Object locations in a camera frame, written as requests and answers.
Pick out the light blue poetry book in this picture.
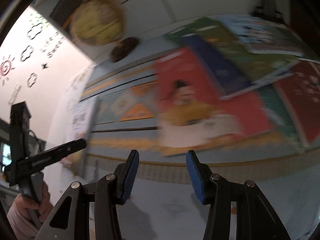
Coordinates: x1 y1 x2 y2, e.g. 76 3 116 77
218 15 304 57

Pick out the white bookshelf with books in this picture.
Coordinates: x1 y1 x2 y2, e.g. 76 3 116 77
32 0 263 61

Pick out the red orange illustrated book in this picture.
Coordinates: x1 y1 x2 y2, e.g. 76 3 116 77
153 48 273 156

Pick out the blue eagle fable book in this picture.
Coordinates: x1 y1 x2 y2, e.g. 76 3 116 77
181 34 292 100

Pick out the left hand pink sleeve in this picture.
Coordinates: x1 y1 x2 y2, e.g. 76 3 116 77
7 182 53 240

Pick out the patterned blue table runner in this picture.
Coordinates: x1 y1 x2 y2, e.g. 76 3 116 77
80 35 320 240

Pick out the dark green book at back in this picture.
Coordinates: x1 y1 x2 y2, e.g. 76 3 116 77
165 17 222 41

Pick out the antique yellow desk globe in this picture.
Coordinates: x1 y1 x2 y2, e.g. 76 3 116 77
69 0 140 64

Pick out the olive green book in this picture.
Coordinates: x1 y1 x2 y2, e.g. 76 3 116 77
197 25 298 83

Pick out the white rabbit hill book three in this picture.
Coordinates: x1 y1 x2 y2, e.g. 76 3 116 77
66 97 98 142

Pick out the dark red fairy tale book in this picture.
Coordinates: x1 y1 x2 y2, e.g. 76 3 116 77
273 61 320 148

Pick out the green book right side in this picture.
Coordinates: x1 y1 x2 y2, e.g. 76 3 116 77
275 26 319 62

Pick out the embroidered round fan on stand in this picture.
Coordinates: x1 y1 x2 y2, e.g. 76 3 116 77
251 0 290 26

